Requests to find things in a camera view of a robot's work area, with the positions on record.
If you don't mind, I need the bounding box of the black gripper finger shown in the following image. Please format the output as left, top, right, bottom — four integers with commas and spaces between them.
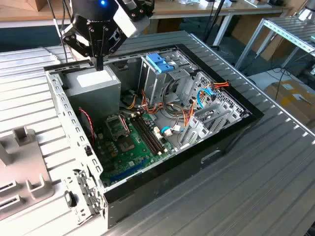
61, 23, 100, 71
99, 24, 128, 71

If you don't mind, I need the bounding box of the blue data wire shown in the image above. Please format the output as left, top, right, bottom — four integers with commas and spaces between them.
196, 83, 216, 110

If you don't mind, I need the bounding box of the orange red power wire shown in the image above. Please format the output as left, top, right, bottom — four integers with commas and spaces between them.
210, 80, 231, 91

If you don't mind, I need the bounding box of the grey metal disk bay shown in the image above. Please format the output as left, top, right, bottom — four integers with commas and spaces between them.
177, 71, 250, 150

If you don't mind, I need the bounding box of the blue plastic drive latch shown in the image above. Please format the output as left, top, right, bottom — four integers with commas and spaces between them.
145, 53, 175, 74

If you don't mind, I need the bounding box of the brown wooden box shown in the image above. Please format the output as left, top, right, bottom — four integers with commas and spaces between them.
26, 0, 49, 12

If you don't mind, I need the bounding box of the grey power supply unit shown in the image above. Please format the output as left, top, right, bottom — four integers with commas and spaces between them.
63, 65, 123, 128

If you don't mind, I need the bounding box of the grey metal drive cage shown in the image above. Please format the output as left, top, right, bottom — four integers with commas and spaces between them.
137, 54, 197, 110

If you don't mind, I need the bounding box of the wooden desk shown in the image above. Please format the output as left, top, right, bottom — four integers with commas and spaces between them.
0, 0, 293, 28

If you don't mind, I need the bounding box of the metal socket cover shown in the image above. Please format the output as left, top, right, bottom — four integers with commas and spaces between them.
105, 114, 130, 139

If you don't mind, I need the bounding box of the black RAM slot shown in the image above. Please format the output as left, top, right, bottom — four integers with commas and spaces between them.
129, 115, 160, 156
135, 112, 166, 152

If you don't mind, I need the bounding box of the CPU socket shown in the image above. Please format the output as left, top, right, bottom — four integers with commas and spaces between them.
117, 136, 137, 153

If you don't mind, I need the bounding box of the green motherboard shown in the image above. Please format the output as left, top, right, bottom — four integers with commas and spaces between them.
94, 110, 177, 189

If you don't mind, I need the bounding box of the blue expansion slot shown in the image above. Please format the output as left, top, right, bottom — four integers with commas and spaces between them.
109, 158, 149, 185

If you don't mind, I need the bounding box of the grey parts rack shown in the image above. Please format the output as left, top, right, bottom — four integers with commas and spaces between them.
0, 125, 57, 221

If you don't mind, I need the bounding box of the open black PC case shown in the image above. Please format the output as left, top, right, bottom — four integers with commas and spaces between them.
43, 43, 265, 230

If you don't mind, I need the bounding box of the black case release latch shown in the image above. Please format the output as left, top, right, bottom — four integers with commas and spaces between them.
63, 189, 77, 208

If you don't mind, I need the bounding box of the cardboard box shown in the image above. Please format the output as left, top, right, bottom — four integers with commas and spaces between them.
264, 78, 315, 128

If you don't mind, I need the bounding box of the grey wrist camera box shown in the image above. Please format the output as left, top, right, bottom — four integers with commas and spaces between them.
112, 4, 137, 38

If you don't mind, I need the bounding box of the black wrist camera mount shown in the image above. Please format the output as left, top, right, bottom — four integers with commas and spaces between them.
117, 0, 155, 28

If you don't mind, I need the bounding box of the red black twisted wire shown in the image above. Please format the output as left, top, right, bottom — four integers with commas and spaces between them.
78, 106, 97, 149

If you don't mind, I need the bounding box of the blue wire with white label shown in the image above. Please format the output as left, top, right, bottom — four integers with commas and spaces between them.
160, 125, 185, 135

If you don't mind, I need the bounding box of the orange yellow wire bundle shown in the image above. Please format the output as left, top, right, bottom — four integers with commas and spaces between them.
119, 88, 197, 130

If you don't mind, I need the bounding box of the metal frame table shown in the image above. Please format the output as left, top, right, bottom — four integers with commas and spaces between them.
235, 17, 315, 72

